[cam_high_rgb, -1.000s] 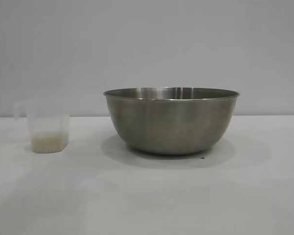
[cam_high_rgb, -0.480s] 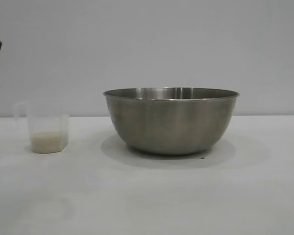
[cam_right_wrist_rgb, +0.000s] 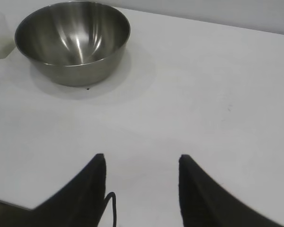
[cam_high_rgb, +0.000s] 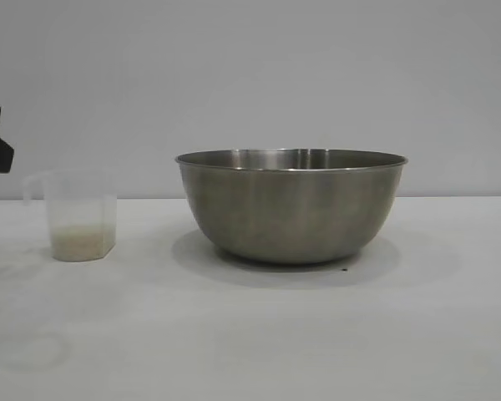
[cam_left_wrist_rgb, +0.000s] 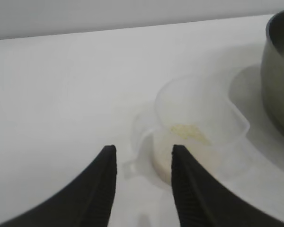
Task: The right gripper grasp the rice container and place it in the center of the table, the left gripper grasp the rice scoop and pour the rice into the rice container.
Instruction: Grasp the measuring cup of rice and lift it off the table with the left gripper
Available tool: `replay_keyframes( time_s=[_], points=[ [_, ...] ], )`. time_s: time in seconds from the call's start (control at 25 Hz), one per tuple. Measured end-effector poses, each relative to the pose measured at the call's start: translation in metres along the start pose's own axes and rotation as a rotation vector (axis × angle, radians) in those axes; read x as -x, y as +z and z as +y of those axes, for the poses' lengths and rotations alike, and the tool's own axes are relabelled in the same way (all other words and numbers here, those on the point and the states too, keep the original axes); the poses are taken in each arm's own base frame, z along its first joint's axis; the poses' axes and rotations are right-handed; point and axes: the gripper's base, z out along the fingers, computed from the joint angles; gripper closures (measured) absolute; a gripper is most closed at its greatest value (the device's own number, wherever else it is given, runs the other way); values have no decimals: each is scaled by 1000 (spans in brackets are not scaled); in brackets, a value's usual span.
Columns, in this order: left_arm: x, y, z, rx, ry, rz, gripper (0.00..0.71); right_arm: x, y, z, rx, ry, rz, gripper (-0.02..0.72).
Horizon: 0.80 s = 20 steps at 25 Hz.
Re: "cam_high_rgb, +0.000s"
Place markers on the translucent plastic measuring cup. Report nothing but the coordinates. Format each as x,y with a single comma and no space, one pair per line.
81,200

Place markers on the white rice grains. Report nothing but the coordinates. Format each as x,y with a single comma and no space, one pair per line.
81,244

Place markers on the stainless steel mixing bowl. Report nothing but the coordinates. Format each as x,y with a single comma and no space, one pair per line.
292,209

